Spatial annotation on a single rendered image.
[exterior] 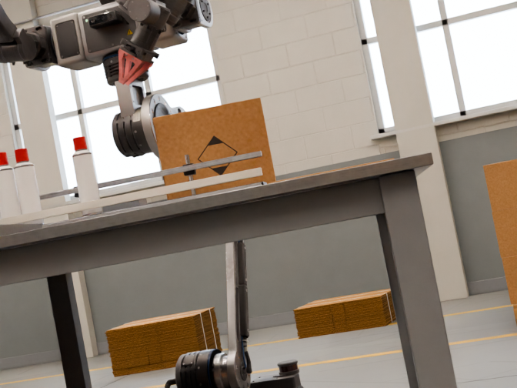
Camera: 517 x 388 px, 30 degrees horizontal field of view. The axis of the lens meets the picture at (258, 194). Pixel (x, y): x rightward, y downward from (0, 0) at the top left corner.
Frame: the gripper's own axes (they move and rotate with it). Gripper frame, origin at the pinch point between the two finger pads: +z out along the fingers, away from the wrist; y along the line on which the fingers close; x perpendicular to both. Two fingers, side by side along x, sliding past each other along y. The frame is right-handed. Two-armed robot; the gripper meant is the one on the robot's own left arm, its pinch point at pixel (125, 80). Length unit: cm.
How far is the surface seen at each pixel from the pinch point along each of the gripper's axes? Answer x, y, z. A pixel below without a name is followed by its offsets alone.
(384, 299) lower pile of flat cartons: 47, -433, 101
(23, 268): 27, 67, 28
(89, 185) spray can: -0.9, -9.8, 29.0
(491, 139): 53, -539, -26
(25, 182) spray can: -15.7, -6.7, 36.2
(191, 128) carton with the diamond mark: 8.5, -34.0, 7.2
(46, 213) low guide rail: -6.1, -5.0, 39.8
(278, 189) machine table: 60, 62, -4
